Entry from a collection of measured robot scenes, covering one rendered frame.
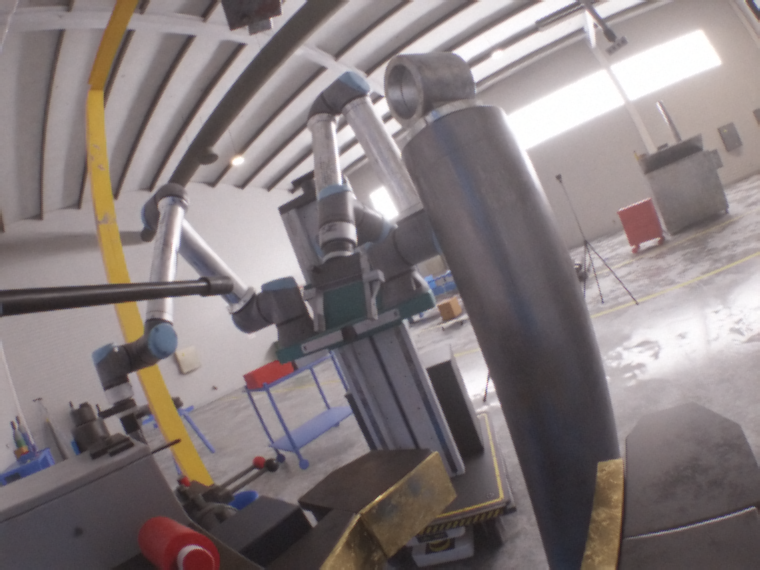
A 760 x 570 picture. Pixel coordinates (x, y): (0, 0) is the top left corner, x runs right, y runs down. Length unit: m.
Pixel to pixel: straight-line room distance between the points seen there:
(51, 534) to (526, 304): 0.69
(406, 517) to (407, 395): 1.09
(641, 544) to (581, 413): 0.35
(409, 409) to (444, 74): 1.34
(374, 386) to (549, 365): 1.12
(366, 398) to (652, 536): 1.38
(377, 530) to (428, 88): 0.68
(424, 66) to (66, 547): 0.84
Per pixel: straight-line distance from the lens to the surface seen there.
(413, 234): 1.15
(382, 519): 0.50
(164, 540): 0.33
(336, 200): 0.85
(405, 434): 1.66
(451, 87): 0.65
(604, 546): 0.32
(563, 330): 0.56
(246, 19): 0.77
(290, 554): 0.47
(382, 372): 1.55
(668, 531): 0.33
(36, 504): 0.47
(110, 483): 0.46
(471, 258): 0.54
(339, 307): 1.45
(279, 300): 1.38
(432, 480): 0.54
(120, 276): 2.86
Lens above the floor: 1.26
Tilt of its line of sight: 1 degrees up
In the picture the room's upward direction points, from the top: 22 degrees counter-clockwise
